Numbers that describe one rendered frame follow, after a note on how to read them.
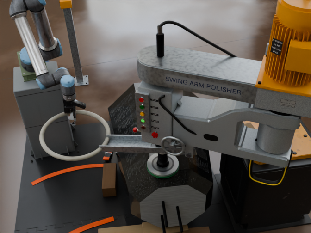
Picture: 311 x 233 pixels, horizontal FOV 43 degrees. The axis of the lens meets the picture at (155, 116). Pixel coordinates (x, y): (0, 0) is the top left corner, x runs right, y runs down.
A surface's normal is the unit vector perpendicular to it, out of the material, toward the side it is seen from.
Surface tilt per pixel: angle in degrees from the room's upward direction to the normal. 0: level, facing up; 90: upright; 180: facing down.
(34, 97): 90
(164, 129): 90
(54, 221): 0
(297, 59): 90
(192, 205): 90
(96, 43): 0
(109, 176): 0
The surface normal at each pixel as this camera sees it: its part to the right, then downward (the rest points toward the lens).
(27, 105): 0.26, 0.62
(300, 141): -0.03, -0.76
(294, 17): -0.60, 0.53
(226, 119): -0.34, 0.62
